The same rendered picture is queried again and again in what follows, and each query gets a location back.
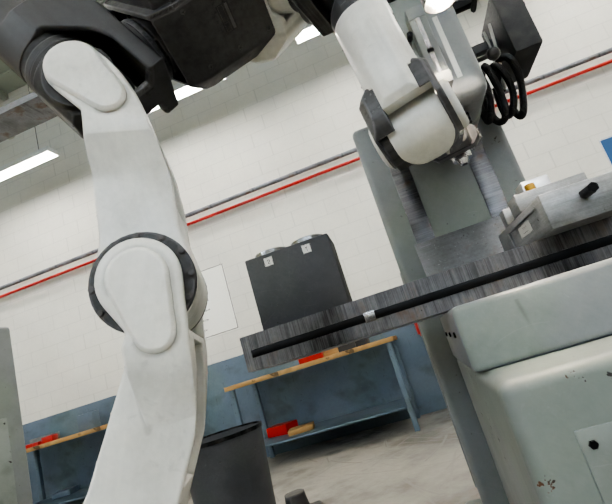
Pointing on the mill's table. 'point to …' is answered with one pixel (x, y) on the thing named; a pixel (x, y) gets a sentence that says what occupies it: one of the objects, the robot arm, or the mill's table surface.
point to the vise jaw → (540, 193)
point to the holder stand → (297, 280)
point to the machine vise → (566, 210)
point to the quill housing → (464, 58)
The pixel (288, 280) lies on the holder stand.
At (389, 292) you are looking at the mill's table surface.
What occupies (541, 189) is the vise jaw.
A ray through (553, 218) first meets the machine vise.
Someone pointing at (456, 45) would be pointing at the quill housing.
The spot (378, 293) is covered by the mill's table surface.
